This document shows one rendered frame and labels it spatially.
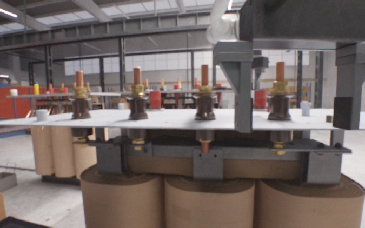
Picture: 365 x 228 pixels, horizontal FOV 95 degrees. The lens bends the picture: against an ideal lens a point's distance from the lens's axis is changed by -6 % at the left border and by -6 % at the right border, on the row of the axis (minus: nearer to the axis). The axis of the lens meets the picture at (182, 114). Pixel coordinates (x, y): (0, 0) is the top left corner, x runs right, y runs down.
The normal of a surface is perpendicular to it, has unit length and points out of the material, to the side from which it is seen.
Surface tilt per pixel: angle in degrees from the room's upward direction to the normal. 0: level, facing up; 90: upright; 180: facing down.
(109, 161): 90
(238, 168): 90
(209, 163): 90
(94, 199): 90
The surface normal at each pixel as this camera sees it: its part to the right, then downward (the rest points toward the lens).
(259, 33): 0.00, 0.09
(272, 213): -0.89, 0.05
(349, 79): -1.00, 0.01
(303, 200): -0.31, 0.09
